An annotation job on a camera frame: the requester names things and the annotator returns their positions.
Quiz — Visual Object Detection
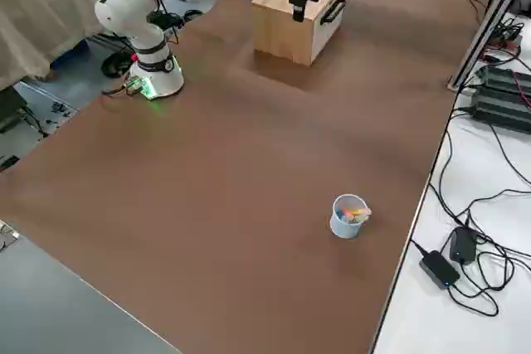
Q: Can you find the beige curtain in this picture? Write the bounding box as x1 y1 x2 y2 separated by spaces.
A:
0 0 204 92

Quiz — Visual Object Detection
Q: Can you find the aluminium frame post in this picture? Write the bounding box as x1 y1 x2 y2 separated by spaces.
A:
446 0 531 92

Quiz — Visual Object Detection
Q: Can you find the black ribbed power supply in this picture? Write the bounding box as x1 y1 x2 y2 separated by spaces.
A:
476 64 531 100
470 87 531 136

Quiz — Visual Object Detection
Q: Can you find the light wooden cabinet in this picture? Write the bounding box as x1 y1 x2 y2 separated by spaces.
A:
251 0 349 67

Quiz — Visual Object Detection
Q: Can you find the black power adapter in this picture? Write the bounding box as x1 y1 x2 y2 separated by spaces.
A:
449 225 479 266
419 249 461 291

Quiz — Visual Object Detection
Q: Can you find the power strip with plugs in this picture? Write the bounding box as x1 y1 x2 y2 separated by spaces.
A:
483 17 524 61

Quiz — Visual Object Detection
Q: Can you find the black caster wheel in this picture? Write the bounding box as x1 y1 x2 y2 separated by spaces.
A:
101 51 134 80

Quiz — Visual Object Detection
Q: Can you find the pale blue pen cup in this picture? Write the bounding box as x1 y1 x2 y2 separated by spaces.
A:
329 193 373 240

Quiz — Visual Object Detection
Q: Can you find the wooden drawer with white front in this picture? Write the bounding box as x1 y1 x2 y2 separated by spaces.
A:
309 0 349 67

